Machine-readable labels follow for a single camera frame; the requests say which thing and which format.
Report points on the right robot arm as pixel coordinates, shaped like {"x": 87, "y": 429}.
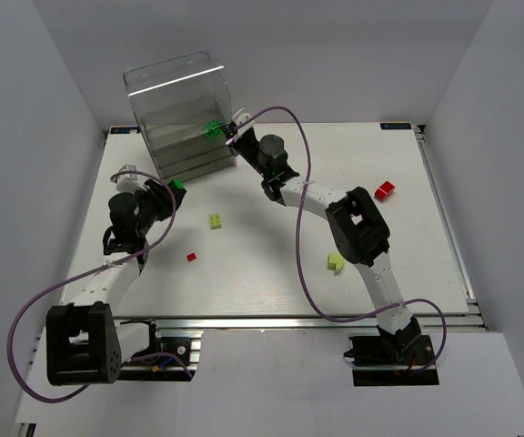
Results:
{"x": 358, "y": 229}

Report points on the green square lego brick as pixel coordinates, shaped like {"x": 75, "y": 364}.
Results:
{"x": 177, "y": 186}

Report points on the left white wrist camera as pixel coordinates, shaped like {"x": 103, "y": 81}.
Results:
{"x": 127, "y": 182}

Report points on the green long lego brick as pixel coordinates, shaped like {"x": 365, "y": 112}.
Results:
{"x": 212, "y": 129}

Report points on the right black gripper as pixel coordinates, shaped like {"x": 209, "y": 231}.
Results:
{"x": 237, "y": 137}

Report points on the yellow lego brick right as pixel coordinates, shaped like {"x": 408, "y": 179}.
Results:
{"x": 335, "y": 262}

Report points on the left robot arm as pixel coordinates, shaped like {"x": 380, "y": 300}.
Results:
{"x": 84, "y": 344}

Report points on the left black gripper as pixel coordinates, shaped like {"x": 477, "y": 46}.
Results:
{"x": 161, "y": 198}

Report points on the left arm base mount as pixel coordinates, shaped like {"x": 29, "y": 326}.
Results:
{"x": 171, "y": 355}

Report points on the yellow square lego brick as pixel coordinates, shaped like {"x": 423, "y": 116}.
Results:
{"x": 215, "y": 221}

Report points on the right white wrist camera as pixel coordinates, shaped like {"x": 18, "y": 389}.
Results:
{"x": 242, "y": 119}

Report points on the large red lego brick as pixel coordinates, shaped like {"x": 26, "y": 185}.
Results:
{"x": 384, "y": 191}

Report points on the clear plastic drawer container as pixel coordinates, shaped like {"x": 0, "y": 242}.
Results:
{"x": 172, "y": 100}

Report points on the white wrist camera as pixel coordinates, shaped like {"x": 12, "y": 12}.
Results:
{"x": 242, "y": 119}
{"x": 127, "y": 182}

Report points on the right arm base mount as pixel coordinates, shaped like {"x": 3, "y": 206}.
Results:
{"x": 374, "y": 364}

